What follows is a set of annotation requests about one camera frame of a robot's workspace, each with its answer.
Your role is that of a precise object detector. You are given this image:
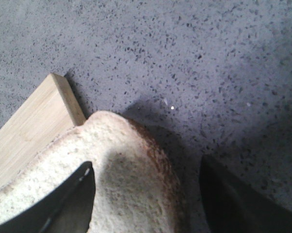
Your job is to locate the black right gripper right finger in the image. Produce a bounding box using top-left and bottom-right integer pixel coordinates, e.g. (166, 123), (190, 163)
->
(199, 155), (292, 233)

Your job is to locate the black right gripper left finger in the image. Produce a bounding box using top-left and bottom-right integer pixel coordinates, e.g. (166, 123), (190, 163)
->
(0, 161), (95, 233)

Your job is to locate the white bread slice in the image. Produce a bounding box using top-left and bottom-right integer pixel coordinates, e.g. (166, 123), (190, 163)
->
(0, 111), (184, 233)

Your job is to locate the wooden cutting board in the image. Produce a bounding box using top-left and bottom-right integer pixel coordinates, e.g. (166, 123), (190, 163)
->
(0, 73), (86, 189)

